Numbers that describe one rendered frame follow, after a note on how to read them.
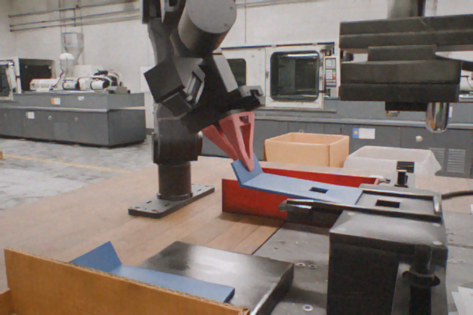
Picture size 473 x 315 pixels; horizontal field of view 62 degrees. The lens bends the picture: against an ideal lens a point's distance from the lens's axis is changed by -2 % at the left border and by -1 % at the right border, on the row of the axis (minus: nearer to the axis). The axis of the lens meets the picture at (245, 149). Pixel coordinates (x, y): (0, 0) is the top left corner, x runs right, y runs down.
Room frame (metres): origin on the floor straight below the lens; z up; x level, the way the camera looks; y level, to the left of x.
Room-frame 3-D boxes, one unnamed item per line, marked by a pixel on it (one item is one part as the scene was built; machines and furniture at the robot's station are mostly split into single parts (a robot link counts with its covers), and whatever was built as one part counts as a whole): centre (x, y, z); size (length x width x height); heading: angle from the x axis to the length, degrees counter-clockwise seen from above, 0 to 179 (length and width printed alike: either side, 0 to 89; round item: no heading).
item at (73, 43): (7.89, 3.26, 1.60); 2.54 x 0.84 x 1.26; 62
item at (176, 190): (0.73, 0.13, 0.94); 0.20 x 0.07 x 0.08; 156
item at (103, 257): (0.35, 0.09, 0.93); 0.15 x 0.07 x 0.03; 69
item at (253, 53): (6.04, -0.04, 1.24); 2.95 x 0.98 x 0.90; 62
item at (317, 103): (5.15, -0.63, 1.21); 0.86 x 0.10 x 0.79; 62
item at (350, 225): (0.42, -0.16, 0.98); 0.20 x 0.10 x 0.01; 156
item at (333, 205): (0.40, -0.14, 0.98); 0.13 x 0.01 x 0.03; 66
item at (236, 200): (0.67, -0.10, 0.93); 0.25 x 0.12 x 0.06; 66
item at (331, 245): (0.42, -0.16, 0.94); 0.20 x 0.10 x 0.07; 156
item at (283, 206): (0.43, -0.08, 0.98); 0.07 x 0.02 x 0.01; 66
